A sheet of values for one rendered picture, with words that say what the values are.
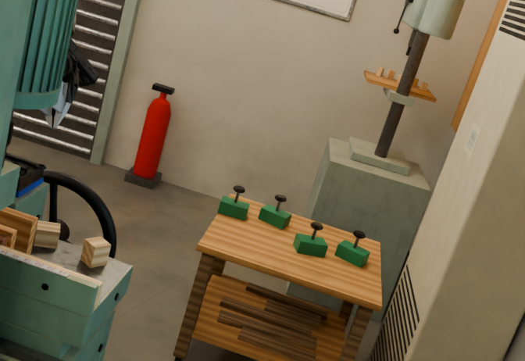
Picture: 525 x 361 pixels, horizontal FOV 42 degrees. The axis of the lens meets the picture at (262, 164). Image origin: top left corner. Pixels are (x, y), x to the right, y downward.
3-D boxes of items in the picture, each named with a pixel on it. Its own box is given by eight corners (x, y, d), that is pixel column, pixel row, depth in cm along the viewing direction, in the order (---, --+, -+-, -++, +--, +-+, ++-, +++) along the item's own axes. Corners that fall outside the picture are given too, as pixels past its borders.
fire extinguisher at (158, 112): (160, 180, 423) (183, 88, 405) (152, 190, 404) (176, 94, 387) (133, 171, 423) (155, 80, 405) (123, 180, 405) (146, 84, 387)
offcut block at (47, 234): (33, 245, 124) (37, 229, 123) (34, 236, 127) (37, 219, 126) (56, 248, 125) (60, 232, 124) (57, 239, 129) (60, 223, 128)
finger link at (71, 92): (52, 103, 134) (55, 62, 136) (58, 106, 135) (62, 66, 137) (71, 100, 132) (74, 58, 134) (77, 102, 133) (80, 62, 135)
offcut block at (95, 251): (96, 256, 127) (101, 236, 126) (106, 265, 125) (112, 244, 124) (80, 259, 124) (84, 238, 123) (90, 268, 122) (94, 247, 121)
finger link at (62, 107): (36, 121, 129) (40, 75, 131) (58, 130, 134) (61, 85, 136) (48, 118, 127) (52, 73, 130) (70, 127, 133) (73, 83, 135)
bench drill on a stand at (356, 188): (373, 277, 377) (479, -6, 330) (382, 335, 318) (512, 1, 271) (290, 251, 377) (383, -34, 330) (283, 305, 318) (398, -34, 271)
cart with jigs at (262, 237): (340, 349, 296) (389, 217, 277) (333, 433, 242) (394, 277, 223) (198, 300, 300) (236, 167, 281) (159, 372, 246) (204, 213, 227)
